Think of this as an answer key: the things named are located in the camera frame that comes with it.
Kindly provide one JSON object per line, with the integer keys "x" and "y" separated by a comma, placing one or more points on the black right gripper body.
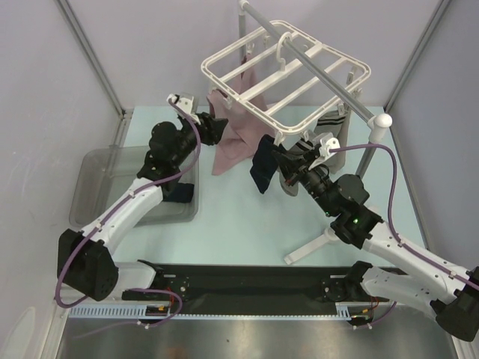
{"x": 292, "y": 164}

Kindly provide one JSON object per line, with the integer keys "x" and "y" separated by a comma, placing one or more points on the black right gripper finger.
{"x": 284, "y": 161}
{"x": 306, "y": 157}

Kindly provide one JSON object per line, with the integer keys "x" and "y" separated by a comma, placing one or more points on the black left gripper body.
{"x": 188, "y": 138}

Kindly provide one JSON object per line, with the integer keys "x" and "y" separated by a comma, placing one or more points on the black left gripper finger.
{"x": 215, "y": 127}
{"x": 210, "y": 137}

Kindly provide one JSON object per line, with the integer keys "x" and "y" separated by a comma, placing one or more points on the navy santa sock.
{"x": 264, "y": 164}

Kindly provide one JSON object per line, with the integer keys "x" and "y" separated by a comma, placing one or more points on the grey striped sock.
{"x": 285, "y": 176}
{"x": 330, "y": 122}

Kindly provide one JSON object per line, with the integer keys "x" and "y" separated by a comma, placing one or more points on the navy green striped sock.
{"x": 182, "y": 193}

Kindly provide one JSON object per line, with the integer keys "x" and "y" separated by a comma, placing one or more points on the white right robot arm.
{"x": 440, "y": 289}

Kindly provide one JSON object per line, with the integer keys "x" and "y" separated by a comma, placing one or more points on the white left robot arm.
{"x": 84, "y": 260}

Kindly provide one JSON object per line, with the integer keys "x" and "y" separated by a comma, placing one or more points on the white clip drying hanger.
{"x": 290, "y": 82}

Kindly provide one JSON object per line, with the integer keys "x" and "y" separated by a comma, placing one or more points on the beige sock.
{"x": 340, "y": 158}

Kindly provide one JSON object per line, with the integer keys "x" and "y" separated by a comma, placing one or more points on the pink tank top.
{"x": 241, "y": 136}

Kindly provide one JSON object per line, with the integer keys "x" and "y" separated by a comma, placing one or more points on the grey metal clothes stand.
{"x": 343, "y": 78}

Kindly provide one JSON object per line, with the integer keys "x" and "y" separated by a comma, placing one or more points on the grey plastic bin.
{"x": 107, "y": 173}

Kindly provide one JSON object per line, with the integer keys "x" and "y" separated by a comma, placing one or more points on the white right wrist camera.
{"x": 324, "y": 144}

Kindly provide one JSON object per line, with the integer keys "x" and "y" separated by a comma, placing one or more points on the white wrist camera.
{"x": 183, "y": 103}
{"x": 324, "y": 144}

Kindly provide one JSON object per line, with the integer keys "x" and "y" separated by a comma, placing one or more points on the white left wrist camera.
{"x": 183, "y": 103}

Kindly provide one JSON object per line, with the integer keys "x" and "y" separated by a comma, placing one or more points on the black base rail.
{"x": 253, "y": 290}

